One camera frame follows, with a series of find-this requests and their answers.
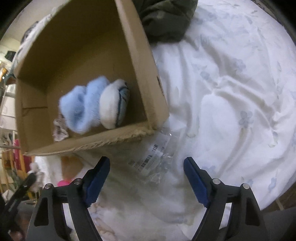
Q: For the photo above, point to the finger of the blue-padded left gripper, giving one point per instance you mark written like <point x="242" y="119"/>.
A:
<point x="21" y="192"/>

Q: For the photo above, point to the cream white scrunchie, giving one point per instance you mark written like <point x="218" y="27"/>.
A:
<point x="60" y="129"/>

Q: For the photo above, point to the clear plastic bag with label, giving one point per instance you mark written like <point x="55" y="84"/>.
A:
<point x="153" y="155"/>

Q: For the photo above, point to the light blue fluffy plush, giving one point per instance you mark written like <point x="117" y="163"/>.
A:
<point x="99" y="103"/>

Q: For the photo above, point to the pink beige scrunchie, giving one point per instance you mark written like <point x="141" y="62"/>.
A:
<point x="38" y="177"/>

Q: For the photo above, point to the pink rubber duck toy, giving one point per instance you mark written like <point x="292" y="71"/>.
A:
<point x="63" y="183"/>

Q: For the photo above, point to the red yellow items left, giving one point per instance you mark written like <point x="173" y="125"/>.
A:
<point x="15" y="165"/>

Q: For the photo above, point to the open cardboard box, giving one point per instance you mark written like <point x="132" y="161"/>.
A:
<point x="82" y="41"/>

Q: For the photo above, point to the white floral teddy duvet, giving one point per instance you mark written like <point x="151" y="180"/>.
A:
<point x="230" y="88"/>

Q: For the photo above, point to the camouflage green blanket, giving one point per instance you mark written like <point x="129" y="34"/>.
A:
<point x="165" y="21"/>

